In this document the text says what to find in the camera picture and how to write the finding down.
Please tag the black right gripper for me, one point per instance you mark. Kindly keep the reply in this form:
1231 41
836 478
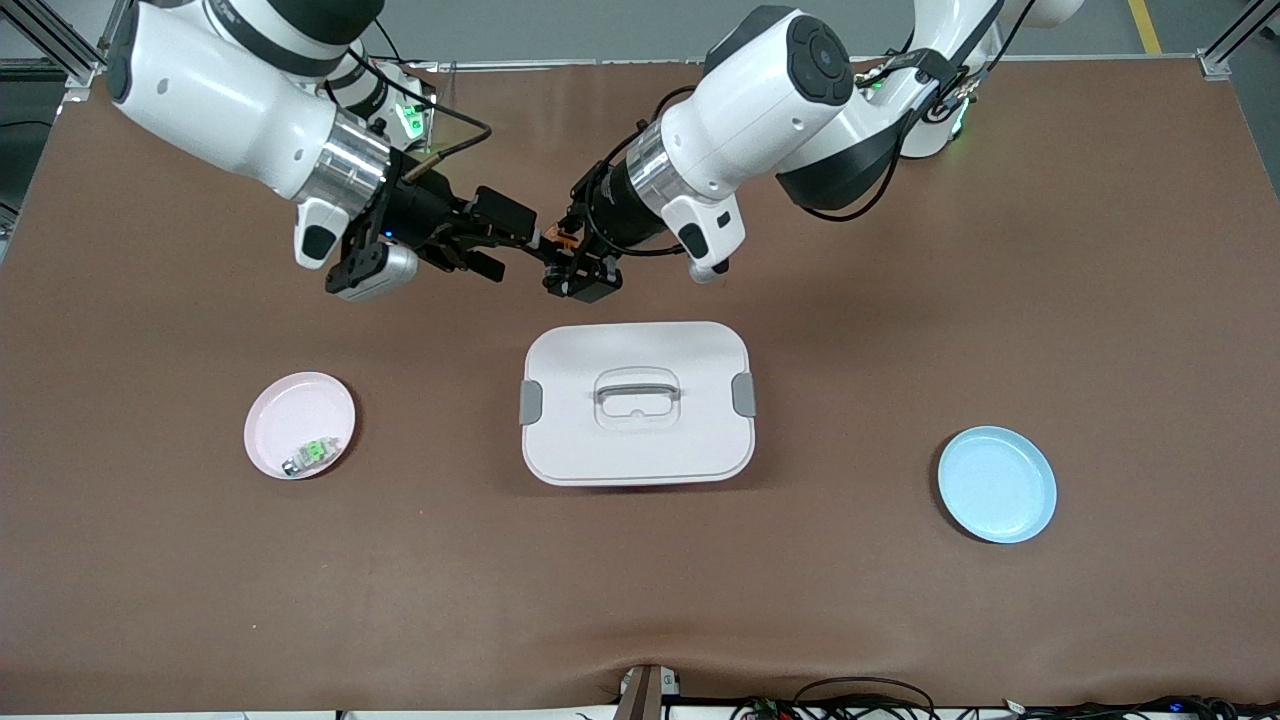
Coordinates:
418 213

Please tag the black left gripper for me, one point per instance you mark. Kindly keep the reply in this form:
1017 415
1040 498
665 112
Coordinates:
612 213

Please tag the orange and black switch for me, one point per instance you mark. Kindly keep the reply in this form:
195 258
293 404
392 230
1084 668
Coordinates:
567 241

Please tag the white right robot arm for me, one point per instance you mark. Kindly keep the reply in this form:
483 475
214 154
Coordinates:
220 100

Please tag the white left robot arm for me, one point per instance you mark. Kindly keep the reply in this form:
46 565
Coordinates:
760 90

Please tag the white lidded container grey clips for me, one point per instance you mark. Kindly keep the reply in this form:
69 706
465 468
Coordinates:
637 440

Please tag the pink round plate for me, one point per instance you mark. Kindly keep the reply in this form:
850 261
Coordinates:
290 415

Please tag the brown table mat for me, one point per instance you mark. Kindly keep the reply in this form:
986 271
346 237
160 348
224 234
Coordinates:
640 580

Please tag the light blue round plate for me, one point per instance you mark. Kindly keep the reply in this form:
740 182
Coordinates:
997 485

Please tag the silver table edge rail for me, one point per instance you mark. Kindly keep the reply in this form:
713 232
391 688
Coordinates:
560 65

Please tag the green and silver switch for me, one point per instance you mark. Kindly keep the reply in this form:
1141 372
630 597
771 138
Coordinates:
312 455

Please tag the aluminium frame strut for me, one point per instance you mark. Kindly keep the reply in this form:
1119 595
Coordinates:
1215 62
85 72

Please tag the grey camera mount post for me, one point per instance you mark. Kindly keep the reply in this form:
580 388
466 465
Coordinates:
640 695

